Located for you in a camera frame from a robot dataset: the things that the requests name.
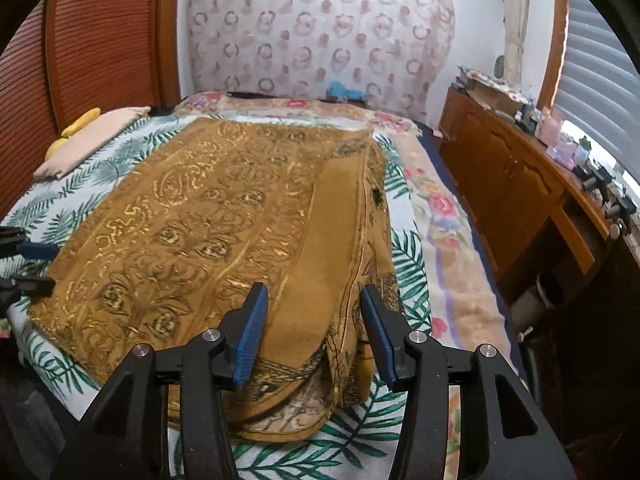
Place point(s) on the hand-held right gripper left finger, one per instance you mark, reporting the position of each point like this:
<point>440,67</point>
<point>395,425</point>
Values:
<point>252,330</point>

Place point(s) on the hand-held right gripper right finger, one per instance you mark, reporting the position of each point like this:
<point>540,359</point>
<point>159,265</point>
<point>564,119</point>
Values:
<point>380,332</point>

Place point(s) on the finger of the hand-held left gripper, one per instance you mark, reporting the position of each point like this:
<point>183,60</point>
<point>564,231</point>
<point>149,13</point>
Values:
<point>37,251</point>
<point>35,286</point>

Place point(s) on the brown patterned shirt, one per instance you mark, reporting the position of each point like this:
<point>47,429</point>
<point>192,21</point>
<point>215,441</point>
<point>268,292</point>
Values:
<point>200,220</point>

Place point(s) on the leaf-print bedsheet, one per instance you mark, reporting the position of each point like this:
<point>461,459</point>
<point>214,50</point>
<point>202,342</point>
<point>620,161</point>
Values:
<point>405,255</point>

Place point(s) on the floral blanket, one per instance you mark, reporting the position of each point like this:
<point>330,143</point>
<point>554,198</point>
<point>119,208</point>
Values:
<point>450,240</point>

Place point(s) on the beige pillow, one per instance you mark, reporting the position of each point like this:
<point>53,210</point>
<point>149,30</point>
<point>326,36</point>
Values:
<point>100,145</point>

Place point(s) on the grey cylindrical bin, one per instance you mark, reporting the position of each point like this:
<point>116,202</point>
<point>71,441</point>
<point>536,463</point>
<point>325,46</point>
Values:
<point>527,300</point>

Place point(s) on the wooden cabinet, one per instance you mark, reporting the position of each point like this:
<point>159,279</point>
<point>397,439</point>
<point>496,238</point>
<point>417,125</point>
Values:
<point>505,170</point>

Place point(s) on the wooden louvered wardrobe door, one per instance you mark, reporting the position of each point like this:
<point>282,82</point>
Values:
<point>100,35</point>

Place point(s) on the teal packet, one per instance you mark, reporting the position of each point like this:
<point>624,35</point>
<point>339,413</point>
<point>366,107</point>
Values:
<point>345,92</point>

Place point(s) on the cardboard box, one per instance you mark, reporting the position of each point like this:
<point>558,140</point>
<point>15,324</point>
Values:
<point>495,97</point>

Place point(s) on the black devices on cabinet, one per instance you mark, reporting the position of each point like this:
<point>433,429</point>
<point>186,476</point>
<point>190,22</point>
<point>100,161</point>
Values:
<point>600,180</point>

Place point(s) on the pink container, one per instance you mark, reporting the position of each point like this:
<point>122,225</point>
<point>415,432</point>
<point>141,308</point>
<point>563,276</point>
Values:
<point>550,125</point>

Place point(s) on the circle-print sheer curtain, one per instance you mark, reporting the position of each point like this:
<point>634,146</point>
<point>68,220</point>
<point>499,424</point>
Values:
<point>320,35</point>

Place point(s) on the beige tied curtain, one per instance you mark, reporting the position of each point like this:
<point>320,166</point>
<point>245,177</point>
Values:
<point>515,20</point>

